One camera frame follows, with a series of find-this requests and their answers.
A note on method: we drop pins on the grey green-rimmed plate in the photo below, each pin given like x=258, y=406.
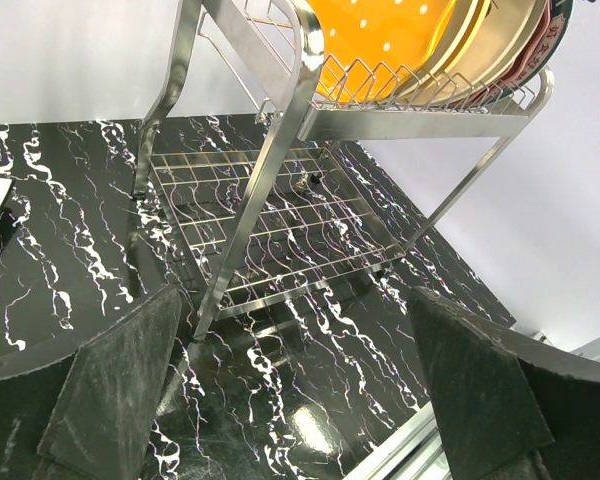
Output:
x=561, y=11

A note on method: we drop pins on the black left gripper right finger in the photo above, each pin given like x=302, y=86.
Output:
x=506, y=406

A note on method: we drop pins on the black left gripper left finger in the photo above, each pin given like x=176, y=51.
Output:
x=83, y=408

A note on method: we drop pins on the yellow dotted plate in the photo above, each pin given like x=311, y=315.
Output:
x=371, y=45

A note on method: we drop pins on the pink dotted plate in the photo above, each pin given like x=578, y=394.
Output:
x=514, y=75

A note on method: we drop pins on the aluminium frame rail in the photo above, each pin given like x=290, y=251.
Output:
x=416, y=451

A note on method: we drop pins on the cream bordered plate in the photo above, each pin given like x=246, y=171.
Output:
x=500, y=38

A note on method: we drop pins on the stainless steel dish rack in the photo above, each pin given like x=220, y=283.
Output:
x=261, y=226

